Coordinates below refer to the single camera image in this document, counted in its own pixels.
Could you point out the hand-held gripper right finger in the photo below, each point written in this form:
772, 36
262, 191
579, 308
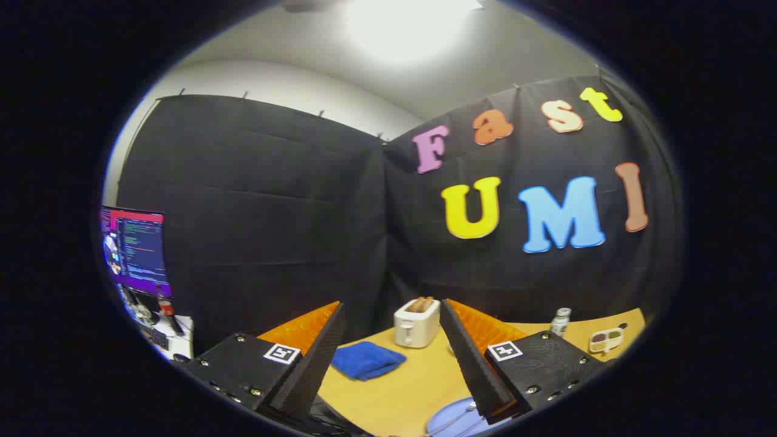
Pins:
473, 364

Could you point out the red drink can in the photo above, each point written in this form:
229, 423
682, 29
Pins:
166, 305

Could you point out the blue towel cloth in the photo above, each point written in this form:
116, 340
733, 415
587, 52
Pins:
367, 360

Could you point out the black computer mouse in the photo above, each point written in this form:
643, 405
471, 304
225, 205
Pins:
181, 358

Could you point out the white toaster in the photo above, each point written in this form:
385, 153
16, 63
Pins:
416, 331

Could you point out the computer monitor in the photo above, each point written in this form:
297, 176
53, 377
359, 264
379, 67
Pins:
139, 249

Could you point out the white divided condiment dish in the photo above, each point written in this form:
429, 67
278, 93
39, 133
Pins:
606, 340

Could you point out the blue round plate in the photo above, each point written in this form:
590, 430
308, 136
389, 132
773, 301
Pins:
446, 420

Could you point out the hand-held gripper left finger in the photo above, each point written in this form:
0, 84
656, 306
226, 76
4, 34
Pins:
315, 364

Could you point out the silver green drink can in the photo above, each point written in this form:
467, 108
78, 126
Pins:
560, 323

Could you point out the ceiling light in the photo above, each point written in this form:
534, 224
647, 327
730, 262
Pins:
407, 27

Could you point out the black keyboard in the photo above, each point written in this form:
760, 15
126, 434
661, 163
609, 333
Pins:
156, 337

